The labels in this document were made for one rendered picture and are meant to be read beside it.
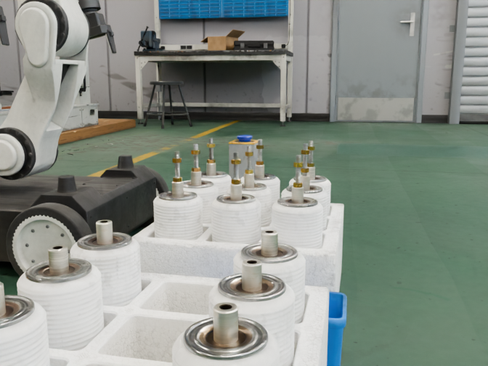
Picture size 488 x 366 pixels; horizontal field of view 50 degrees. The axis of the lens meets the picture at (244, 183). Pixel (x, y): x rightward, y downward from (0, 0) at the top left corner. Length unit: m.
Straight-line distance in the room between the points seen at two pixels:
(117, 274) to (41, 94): 0.82
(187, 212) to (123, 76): 5.68
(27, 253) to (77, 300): 0.68
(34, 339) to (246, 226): 0.52
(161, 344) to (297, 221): 0.36
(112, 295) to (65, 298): 0.12
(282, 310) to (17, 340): 0.26
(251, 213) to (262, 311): 0.44
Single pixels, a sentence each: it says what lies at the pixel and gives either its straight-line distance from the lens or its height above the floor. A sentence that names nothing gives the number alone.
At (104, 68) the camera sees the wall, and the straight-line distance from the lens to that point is 6.74.
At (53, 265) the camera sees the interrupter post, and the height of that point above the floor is 0.26.
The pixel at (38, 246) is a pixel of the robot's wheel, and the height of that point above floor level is 0.10.
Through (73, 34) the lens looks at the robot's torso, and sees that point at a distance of 1.46.
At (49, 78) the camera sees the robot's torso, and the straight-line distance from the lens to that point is 1.44.
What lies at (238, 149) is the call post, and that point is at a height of 0.30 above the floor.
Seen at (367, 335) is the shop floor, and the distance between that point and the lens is 1.06.
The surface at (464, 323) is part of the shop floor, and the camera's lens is 1.17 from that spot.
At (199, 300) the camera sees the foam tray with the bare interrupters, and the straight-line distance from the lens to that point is 0.81.
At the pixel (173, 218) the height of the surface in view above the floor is 0.22.
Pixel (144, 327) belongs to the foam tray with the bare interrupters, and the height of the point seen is 0.16.
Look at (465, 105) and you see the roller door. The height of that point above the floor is 0.19.
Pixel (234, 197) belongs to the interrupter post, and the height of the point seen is 0.26.
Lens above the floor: 0.48
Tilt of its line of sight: 11 degrees down
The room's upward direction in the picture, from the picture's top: straight up
